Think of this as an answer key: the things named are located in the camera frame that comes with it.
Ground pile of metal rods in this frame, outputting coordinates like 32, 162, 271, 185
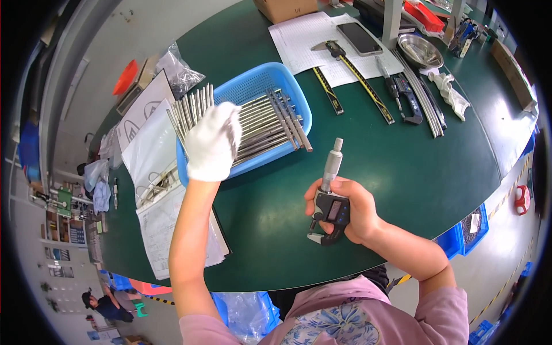
224, 88, 314, 168

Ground white paper sheets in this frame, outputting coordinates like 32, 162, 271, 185
268, 11, 405, 89

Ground blue crates with plastic bag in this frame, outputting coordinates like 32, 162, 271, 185
210, 291, 282, 345

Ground red stool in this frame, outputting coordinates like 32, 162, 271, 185
513, 185, 531, 216

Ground person's body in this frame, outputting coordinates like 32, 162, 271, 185
179, 275, 470, 345

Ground red plastic bin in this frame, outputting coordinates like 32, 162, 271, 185
403, 0, 445, 33

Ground heap of plastic bags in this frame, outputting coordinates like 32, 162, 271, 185
83, 159, 113, 213

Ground blue storage bins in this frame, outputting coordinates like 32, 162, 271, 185
435, 202, 490, 260

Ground person's right hand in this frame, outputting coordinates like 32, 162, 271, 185
304, 176, 381, 246

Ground crumpled white glove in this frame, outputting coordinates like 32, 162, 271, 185
427, 71, 471, 122

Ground blue plastic basket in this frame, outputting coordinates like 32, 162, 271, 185
175, 62, 314, 187

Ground grey metal post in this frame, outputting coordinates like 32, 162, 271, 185
381, 0, 404, 51

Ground long digital caliper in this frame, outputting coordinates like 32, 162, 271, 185
311, 40, 396, 126

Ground white sheet with logo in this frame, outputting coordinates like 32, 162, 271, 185
115, 69, 176, 152

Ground weighing scale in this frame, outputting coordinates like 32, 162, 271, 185
115, 55, 161, 116

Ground open binder with papers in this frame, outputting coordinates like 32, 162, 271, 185
121, 98, 233, 281

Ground digital micrometer with grey thimble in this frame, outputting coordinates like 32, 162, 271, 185
306, 137, 351, 247

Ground metal bowl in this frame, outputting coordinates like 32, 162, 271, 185
397, 33, 445, 70

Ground black digital micrometer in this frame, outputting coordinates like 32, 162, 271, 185
375, 55, 423, 126

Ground clear plastic bag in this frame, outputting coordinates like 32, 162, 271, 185
155, 41, 206, 100

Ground orange plastic scoop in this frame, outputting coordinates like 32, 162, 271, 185
112, 59, 139, 96

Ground smartphone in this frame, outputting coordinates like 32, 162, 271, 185
336, 22, 384, 58

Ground long curved metal strips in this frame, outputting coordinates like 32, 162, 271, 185
392, 49, 448, 139

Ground black and yellow ruler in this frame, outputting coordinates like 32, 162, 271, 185
312, 66, 345, 116

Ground shelf with parts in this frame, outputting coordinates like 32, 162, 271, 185
29, 180, 105, 265

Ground flat cardboard box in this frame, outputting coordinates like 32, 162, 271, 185
491, 39, 538, 114

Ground person's left hand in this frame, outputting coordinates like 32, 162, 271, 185
185, 102, 243, 183

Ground bundle of metal rods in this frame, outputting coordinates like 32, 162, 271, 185
166, 83, 215, 152

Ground blue handled tools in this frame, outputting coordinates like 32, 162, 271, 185
448, 17, 480, 59

